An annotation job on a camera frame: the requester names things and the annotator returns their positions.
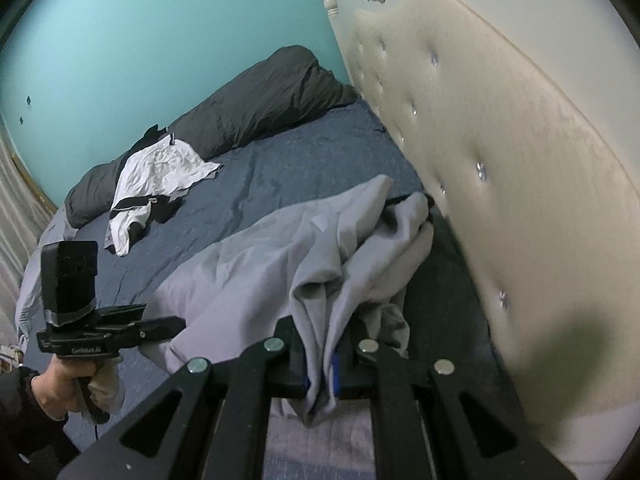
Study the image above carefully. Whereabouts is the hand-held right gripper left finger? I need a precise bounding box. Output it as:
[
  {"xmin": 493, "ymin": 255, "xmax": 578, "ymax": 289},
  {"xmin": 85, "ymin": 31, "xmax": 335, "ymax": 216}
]
[{"xmin": 57, "ymin": 315, "xmax": 308, "ymax": 480}]

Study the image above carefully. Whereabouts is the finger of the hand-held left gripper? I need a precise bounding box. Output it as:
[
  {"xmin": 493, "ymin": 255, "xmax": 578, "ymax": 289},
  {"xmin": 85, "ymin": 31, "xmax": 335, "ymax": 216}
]
[{"xmin": 143, "ymin": 315, "xmax": 187, "ymax": 346}]

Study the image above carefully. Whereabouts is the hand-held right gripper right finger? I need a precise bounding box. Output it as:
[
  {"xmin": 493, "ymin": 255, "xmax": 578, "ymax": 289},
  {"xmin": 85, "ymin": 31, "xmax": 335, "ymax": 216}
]
[{"xmin": 331, "ymin": 338, "xmax": 576, "ymax": 480}]

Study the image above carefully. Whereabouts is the lilac jacket with black trim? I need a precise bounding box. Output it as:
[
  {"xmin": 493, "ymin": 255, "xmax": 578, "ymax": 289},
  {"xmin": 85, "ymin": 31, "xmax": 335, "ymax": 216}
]
[{"xmin": 142, "ymin": 174, "xmax": 436, "ymax": 428}]

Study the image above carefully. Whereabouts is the person's left forearm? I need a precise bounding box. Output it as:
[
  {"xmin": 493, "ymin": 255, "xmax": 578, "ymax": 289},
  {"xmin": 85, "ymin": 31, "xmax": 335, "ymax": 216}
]
[{"xmin": 0, "ymin": 367, "xmax": 86, "ymax": 480}]

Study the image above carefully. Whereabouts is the person's left hand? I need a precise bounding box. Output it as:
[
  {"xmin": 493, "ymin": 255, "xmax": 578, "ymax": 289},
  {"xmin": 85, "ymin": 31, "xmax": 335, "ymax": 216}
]
[{"xmin": 31, "ymin": 354, "xmax": 125, "ymax": 424}]

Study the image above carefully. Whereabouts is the white black-trimmed garment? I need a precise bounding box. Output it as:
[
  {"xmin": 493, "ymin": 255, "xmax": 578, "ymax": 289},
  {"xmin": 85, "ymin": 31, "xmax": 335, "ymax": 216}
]
[{"xmin": 104, "ymin": 200, "xmax": 156, "ymax": 257}]

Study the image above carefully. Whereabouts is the beige striped curtain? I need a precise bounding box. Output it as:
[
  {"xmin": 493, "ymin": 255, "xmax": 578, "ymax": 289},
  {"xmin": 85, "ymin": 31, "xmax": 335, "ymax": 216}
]
[{"xmin": 0, "ymin": 130, "xmax": 56, "ymax": 351}]

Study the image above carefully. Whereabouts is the black garment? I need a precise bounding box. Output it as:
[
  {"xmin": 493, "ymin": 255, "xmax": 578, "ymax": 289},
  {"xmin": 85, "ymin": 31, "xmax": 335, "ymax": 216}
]
[
  {"xmin": 132, "ymin": 124, "xmax": 173, "ymax": 151},
  {"xmin": 127, "ymin": 195, "xmax": 183, "ymax": 226}
]

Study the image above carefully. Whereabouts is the white crumpled shirt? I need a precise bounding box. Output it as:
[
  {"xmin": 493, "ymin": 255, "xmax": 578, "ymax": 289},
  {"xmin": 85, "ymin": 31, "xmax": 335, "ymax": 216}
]
[{"xmin": 112, "ymin": 132, "xmax": 223, "ymax": 206}]

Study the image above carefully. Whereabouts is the blue-grey bed sheet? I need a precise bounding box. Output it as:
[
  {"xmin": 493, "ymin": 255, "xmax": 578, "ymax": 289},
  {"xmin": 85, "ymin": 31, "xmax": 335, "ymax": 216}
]
[{"xmin": 20, "ymin": 97, "xmax": 501, "ymax": 480}]

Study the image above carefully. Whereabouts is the dark grey rolled duvet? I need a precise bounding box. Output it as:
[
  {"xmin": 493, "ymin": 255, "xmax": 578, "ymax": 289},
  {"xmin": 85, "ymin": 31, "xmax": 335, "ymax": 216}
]
[{"xmin": 65, "ymin": 45, "xmax": 358, "ymax": 228}]

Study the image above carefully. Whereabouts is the cream tufted headboard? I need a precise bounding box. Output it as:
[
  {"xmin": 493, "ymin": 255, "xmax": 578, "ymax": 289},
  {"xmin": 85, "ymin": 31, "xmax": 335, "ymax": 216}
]
[{"xmin": 315, "ymin": 0, "xmax": 640, "ymax": 480}]

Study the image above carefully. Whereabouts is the wooden window frame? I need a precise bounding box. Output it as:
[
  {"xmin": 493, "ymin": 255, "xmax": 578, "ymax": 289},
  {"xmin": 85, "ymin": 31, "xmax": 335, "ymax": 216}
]
[{"xmin": 10, "ymin": 152, "xmax": 59, "ymax": 212}]

